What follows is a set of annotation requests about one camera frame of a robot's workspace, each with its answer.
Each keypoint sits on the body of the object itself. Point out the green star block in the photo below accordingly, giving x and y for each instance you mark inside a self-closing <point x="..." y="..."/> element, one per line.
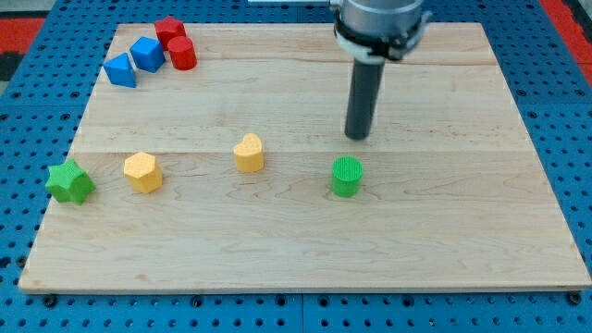
<point x="69" y="183"/>

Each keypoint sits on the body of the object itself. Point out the wooden board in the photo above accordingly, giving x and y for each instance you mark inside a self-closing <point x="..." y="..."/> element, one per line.
<point x="453" y="196"/>

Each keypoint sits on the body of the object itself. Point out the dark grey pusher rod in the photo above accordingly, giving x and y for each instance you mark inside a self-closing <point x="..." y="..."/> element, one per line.
<point x="364" y="88"/>

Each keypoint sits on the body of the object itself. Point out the red star block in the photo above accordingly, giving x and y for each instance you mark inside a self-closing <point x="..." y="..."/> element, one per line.
<point x="167" y="29"/>

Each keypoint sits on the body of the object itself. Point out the red cylinder block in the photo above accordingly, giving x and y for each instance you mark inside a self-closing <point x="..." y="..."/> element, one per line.
<point x="182" y="53"/>

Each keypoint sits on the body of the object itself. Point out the blue triangle block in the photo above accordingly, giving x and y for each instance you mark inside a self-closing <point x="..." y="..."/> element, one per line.
<point x="120" y="71"/>

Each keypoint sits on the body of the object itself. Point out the yellow hexagon block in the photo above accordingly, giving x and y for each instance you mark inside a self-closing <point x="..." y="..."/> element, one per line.
<point x="143" y="172"/>

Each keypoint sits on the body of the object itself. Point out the blue cube block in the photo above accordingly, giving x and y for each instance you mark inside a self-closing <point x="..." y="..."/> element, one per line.
<point x="148" y="54"/>

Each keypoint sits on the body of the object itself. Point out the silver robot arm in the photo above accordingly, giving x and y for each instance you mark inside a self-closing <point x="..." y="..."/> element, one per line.
<point x="374" y="31"/>

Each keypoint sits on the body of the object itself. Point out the green cylinder block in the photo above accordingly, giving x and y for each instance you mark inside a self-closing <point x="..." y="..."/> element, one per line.
<point x="346" y="176"/>

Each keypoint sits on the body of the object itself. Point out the yellow heart block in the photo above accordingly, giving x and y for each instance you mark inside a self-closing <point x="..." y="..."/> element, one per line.
<point x="249" y="154"/>

